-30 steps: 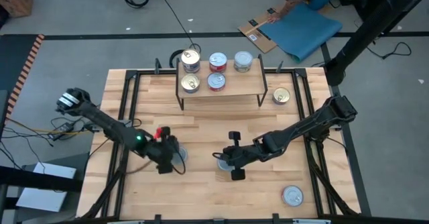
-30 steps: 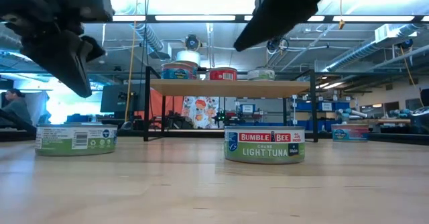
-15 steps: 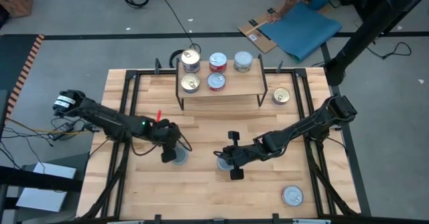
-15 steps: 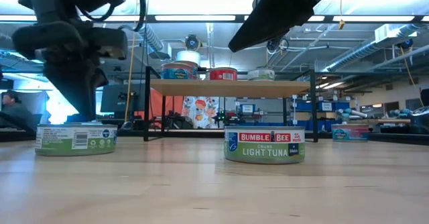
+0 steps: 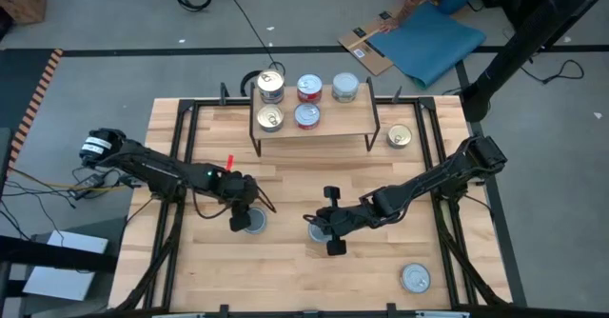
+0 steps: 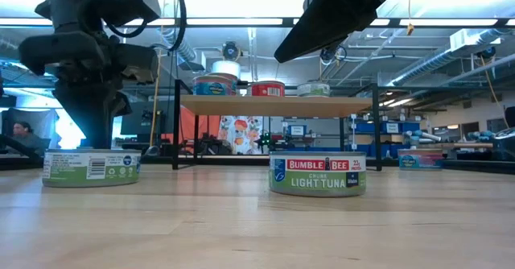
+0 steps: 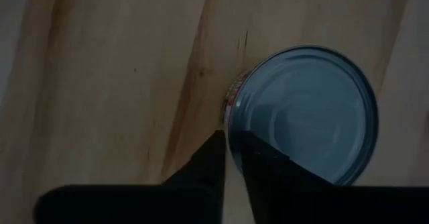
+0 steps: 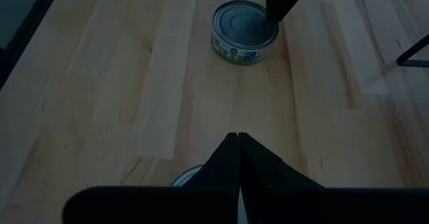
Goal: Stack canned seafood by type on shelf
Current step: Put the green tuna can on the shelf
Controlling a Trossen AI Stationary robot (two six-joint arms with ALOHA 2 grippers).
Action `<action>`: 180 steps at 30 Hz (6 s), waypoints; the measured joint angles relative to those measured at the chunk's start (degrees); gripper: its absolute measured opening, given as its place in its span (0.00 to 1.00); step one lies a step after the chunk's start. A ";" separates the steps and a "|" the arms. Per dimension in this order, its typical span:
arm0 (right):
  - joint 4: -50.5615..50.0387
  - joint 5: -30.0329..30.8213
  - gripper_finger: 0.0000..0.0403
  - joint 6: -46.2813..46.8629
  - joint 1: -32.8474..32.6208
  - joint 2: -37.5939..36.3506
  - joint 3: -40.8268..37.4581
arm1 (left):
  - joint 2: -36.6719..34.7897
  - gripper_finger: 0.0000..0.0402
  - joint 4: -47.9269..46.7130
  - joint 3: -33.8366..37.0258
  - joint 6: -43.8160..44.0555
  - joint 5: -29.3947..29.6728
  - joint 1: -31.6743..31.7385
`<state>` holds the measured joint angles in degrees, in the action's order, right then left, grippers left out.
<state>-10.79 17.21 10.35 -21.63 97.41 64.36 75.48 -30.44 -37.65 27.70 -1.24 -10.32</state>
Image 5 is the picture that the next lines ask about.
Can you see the gold top blue label can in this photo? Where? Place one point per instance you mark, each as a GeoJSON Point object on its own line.
{"type": "Point", "coordinates": [399, 135]}
{"type": "Point", "coordinates": [270, 81]}
{"type": "Point", "coordinates": [270, 116]}

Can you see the black tower fan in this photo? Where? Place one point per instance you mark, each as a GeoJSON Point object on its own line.
{"type": "Point", "coordinates": [523, 37]}

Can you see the white frame bracket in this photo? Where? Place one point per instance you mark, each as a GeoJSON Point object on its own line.
{"type": "Point", "coordinates": [442, 315]}
{"type": "Point", "coordinates": [178, 315]}

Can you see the black stand beam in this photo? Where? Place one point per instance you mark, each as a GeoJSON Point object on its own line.
{"type": "Point", "coordinates": [47, 256]}

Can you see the black mat with hazard stripes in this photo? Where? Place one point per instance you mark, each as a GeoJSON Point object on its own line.
{"type": "Point", "coordinates": [24, 80]}

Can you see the silver pull tab can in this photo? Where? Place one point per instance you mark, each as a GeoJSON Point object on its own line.
{"type": "Point", "coordinates": [415, 278]}

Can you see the black power brick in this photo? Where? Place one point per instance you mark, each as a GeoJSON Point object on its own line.
{"type": "Point", "coordinates": [90, 181]}

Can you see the wooden shelf with black frame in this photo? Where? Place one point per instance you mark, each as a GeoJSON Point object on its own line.
{"type": "Point", "coordinates": [342, 118]}

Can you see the red tape tag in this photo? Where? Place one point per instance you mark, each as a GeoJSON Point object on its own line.
{"type": "Point", "coordinates": [229, 162]}

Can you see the blue foam mat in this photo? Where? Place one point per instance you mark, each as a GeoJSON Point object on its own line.
{"type": "Point", "coordinates": [428, 42]}

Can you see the white flat box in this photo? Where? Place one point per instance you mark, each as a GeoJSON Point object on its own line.
{"type": "Point", "coordinates": [62, 280]}

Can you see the black aluminium table frame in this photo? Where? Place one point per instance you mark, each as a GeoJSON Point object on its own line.
{"type": "Point", "coordinates": [184, 105]}

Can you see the flat cardboard sheet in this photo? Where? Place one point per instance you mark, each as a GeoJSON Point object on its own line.
{"type": "Point", "coordinates": [361, 42]}

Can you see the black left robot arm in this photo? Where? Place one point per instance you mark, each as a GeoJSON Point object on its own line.
{"type": "Point", "coordinates": [157, 170]}

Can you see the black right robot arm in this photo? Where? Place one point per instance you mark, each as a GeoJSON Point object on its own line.
{"type": "Point", "coordinates": [428, 180]}

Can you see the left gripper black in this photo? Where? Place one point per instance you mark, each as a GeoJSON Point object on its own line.
{"type": "Point", "coordinates": [235, 189]}

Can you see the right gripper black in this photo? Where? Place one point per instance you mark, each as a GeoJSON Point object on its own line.
{"type": "Point", "coordinates": [352, 218]}

